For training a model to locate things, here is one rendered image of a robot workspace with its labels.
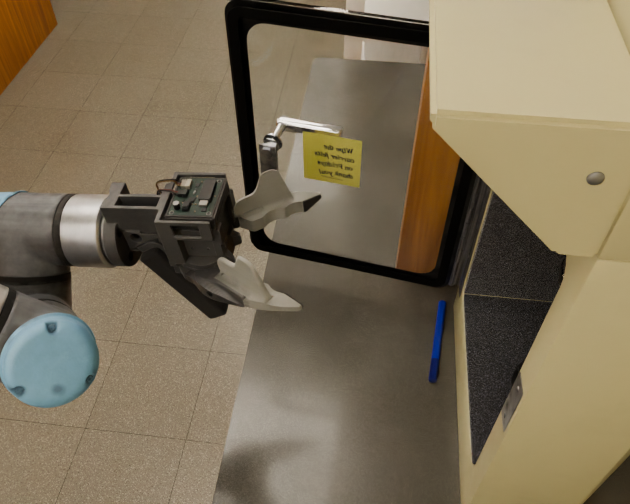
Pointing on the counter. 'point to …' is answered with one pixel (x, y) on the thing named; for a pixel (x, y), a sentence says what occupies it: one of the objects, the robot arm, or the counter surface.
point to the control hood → (541, 110)
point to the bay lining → (512, 258)
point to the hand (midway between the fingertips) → (314, 252)
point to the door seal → (249, 132)
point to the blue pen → (437, 342)
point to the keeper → (512, 402)
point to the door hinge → (470, 235)
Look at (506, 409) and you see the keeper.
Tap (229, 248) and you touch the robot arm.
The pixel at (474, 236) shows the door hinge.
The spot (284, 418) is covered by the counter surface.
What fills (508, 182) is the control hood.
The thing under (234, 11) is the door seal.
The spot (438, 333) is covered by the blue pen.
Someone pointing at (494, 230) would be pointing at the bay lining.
